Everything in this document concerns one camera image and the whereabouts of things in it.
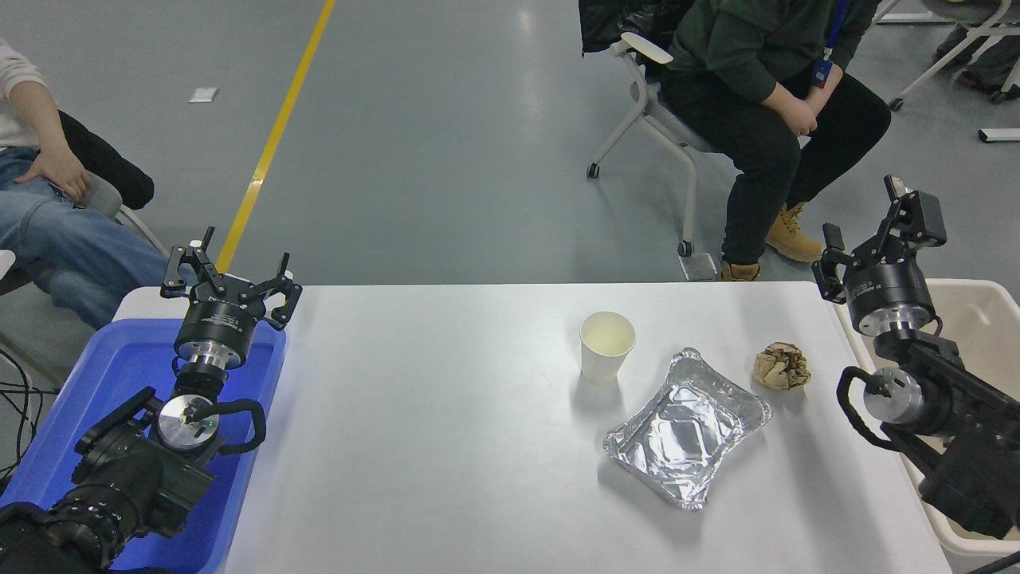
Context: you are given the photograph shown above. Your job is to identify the white wheeled chair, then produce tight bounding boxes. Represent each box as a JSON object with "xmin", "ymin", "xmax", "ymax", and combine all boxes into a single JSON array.
[
  {"xmin": 873, "ymin": 0, "xmax": 1020, "ymax": 112},
  {"xmin": 586, "ymin": 32, "xmax": 722, "ymax": 258}
]

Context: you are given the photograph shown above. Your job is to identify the grey chair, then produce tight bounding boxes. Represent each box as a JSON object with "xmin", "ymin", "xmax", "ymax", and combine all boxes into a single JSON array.
[{"xmin": 48, "ymin": 170, "xmax": 172, "ymax": 258}]

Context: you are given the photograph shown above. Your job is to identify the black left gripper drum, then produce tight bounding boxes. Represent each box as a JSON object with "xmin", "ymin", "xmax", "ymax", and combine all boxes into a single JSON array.
[{"xmin": 175, "ymin": 285, "xmax": 264, "ymax": 357}]

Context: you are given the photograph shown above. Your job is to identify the person's right hand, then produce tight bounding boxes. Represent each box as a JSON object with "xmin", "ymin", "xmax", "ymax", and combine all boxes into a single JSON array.
[{"xmin": 761, "ymin": 78, "xmax": 822, "ymax": 137}]

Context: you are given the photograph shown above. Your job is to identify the silver floor plate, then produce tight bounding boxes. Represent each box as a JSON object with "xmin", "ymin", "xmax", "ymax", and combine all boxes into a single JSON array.
[{"xmin": 679, "ymin": 254, "xmax": 723, "ymax": 281}]

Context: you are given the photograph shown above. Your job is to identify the black floor cables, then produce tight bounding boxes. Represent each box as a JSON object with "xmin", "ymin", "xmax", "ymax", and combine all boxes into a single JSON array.
[{"xmin": 0, "ymin": 347, "xmax": 63, "ymax": 479}]

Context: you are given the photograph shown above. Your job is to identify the white paper cup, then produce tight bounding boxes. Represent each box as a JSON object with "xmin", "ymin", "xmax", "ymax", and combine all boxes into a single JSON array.
[{"xmin": 579, "ymin": 311, "xmax": 637, "ymax": 389}]

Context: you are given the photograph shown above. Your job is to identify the blue plastic tray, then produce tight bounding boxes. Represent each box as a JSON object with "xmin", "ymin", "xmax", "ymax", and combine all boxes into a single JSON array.
[{"xmin": 0, "ymin": 317, "xmax": 288, "ymax": 574}]

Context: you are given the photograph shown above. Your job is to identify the black quilted jacket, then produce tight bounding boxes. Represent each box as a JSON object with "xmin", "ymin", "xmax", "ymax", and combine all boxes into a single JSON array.
[{"xmin": 578, "ymin": 0, "xmax": 696, "ymax": 57}]

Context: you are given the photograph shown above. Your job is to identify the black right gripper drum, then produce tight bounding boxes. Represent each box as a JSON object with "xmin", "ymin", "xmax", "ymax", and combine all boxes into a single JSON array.
[{"xmin": 845, "ymin": 259, "xmax": 936, "ymax": 321}]

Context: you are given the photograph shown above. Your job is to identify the person's hand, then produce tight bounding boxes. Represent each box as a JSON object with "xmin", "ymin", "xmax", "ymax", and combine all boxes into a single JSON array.
[{"xmin": 16, "ymin": 147, "xmax": 92, "ymax": 202}]

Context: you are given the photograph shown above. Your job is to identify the crumpled tan paper ball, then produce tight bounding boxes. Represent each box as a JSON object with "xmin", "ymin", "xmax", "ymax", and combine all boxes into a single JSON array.
[{"xmin": 753, "ymin": 342, "xmax": 812, "ymax": 391}]

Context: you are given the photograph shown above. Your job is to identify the silver foil tray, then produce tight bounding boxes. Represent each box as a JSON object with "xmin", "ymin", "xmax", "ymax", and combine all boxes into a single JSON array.
[{"xmin": 602, "ymin": 347, "xmax": 772, "ymax": 511}]

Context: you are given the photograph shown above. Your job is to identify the blue lanyard badge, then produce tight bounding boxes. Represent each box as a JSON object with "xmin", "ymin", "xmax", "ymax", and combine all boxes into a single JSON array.
[{"xmin": 810, "ymin": 0, "xmax": 848, "ymax": 89}]

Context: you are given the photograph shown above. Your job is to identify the large pale bin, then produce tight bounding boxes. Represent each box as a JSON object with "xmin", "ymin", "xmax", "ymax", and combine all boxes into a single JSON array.
[{"xmin": 833, "ymin": 277, "xmax": 1020, "ymax": 574}]

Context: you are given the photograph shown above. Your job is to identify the person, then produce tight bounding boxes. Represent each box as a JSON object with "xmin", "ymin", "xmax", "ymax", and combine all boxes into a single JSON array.
[
  {"xmin": 657, "ymin": 0, "xmax": 892, "ymax": 282},
  {"xmin": 932, "ymin": 22, "xmax": 1020, "ymax": 96},
  {"xmin": 0, "ymin": 40, "xmax": 196, "ymax": 332}
]

